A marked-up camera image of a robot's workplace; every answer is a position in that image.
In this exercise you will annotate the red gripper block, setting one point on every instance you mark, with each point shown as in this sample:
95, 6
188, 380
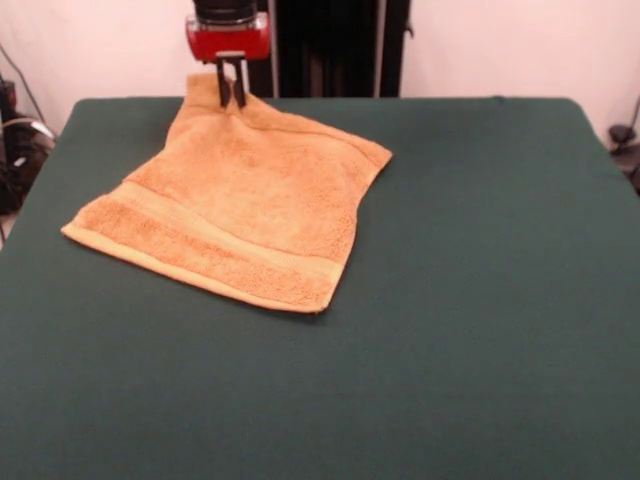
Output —
230, 40

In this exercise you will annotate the dark green table cloth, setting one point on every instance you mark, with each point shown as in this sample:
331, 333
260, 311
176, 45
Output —
450, 325

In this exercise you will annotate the black device with red light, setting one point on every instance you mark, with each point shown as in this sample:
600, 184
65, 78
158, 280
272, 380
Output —
7, 93

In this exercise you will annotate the orange terry towel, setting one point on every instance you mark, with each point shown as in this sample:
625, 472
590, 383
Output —
240, 200

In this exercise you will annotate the black floor stand foot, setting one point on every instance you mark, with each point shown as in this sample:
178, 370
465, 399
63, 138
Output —
622, 135

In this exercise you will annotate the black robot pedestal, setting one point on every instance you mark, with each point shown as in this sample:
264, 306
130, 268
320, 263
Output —
325, 50

